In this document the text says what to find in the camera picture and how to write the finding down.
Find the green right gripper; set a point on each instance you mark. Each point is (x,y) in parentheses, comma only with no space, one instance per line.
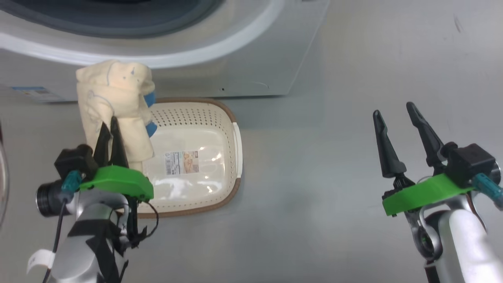
(424,192)

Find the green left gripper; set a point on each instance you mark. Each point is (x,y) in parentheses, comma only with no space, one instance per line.
(118,181)

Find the blue garment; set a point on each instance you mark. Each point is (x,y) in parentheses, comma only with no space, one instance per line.
(151,129)

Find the cream printed garment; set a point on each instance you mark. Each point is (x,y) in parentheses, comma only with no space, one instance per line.
(106,94)

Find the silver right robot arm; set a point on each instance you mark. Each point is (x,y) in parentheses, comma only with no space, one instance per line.
(463,243)

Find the grey rubber door gasket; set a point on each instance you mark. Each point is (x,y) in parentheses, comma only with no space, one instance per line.
(118,27)

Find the white front-load washing machine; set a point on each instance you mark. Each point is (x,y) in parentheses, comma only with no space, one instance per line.
(235,70)

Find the product label sticker in basket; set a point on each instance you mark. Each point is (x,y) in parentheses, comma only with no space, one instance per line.
(180,163)

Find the cream perforated laundry basket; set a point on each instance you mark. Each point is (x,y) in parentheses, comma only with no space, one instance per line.
(196,118)

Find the blue energy label sticker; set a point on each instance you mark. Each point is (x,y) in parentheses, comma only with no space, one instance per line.
(35,94)

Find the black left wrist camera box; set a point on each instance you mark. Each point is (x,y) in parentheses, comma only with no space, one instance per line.
(74,161)

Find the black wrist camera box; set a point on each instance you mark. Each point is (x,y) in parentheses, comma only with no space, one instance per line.
(74,161)
(469,163)

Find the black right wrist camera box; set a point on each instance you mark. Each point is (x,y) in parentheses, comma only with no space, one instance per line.
(469,163)

